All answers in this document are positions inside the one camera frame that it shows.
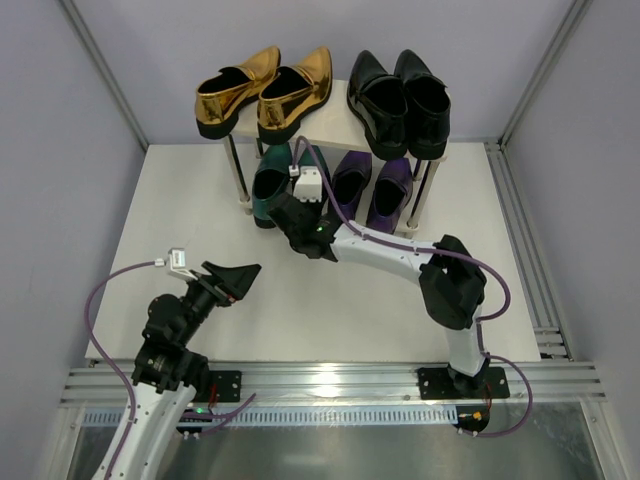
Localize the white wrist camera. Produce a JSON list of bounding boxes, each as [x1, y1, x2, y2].
[[289, 166, 323, 204], [152, 247, 197, 282]]

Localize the aluminium mounting rail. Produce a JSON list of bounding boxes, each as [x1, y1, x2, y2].
[[60, 360, 606, 407]]

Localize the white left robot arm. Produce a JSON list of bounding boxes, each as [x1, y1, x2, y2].
[[84, 259, 261, 479]]

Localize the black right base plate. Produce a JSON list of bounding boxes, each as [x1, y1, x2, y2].
[[416, 365, 511, 400]]

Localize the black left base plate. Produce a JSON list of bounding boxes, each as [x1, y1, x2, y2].
[[195, 370, 242, 404]]

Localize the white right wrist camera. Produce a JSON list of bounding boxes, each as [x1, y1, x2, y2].
[[289, 166, 323, 204]]

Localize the purple loafer shoe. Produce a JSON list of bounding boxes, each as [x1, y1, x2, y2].
[[366, 158, 413, 234], [332, 151, 372, 220]]

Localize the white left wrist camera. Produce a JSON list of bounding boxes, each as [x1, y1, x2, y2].
[[152, 247, 197, 282]]

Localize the black loafer shoe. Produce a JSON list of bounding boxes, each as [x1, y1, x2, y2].
[[394, 49, 451, 161], [347, 50, 408, 161]]

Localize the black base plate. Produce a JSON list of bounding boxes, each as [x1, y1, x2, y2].
[[195, 370, 242, 404], [416, 365, 511, 400]]

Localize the white two-tier shoe shelf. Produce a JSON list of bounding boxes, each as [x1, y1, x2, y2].
[[231, 80, 449, 238]]

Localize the slotted grey cable duct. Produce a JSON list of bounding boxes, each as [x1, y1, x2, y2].
[[82, 403, 459, 427]]

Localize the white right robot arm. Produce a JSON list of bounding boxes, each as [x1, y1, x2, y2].
[[268, 193, 490, 398]]

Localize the gold loafer shoe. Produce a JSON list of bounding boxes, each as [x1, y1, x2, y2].
[[257, 46, 333, 146], [195, 46, 281, 140]]

